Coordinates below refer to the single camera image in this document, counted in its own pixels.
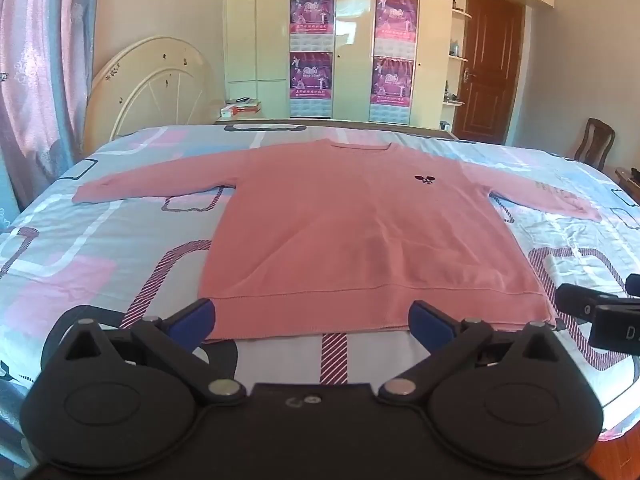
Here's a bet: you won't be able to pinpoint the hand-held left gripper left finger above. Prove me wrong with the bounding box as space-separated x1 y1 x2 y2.
47 298 247 406

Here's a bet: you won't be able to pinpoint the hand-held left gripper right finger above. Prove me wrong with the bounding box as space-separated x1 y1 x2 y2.
377 300 577 406

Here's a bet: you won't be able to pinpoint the pink sweater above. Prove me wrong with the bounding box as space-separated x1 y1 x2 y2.
71 139 604 344

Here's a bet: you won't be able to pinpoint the dark wooden desk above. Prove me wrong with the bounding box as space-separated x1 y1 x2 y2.
614 164 640 192

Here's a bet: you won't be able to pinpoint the patterned bed sheet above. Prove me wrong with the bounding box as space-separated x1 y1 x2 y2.
0 122 640 461

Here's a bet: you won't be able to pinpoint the wooden chair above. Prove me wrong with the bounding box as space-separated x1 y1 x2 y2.
571 117 616 171

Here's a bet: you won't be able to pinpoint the brown wooden bed board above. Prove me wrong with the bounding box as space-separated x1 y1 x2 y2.
214 118 458 137

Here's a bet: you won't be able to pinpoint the stack of books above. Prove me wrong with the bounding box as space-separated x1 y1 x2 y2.
220 96 262 120

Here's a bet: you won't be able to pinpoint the cream round headboard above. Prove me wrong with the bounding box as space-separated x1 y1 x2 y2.
82 35 216 153

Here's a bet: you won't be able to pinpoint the brown wooden door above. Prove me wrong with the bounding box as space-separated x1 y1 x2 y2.
452 0 526 145

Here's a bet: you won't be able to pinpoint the cream corner shelves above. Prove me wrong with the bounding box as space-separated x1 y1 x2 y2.
441 0 474 133

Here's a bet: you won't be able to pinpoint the cream wardrobe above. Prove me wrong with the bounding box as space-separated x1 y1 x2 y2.
222 0 556 128

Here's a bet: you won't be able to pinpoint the pink and blue curtain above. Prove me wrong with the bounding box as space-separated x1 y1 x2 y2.
0 0 102 213

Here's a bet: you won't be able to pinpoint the purple wall poster calendar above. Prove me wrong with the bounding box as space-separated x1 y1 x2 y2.
369 57 415 124
374 0 419 59
289 0 336 51
289 51 334 119

